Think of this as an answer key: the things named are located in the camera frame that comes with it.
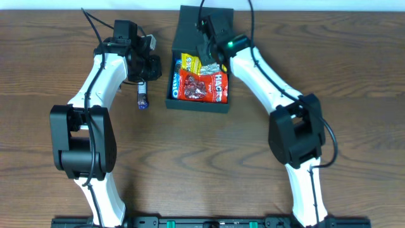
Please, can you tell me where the yellow Hacks candy bag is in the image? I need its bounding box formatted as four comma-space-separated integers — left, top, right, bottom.
181, 53, 227, 75

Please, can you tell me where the dark blue chocolate bar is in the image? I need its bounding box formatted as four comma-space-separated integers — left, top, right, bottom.
137, 82, 149, 110

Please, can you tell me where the blue Oreo cookie pack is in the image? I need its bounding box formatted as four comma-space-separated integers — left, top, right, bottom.
171, 59, 182, 99

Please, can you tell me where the red Hacks candy bag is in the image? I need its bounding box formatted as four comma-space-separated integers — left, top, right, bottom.
177, 69, 228, 104

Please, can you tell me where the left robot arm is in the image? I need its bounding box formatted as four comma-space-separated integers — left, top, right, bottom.
49, 20, 162, 227

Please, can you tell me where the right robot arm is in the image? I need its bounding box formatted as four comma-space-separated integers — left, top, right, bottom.
196, 13, 328, 227

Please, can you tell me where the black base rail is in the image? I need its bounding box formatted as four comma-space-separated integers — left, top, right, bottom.
50, 215, 373, 228

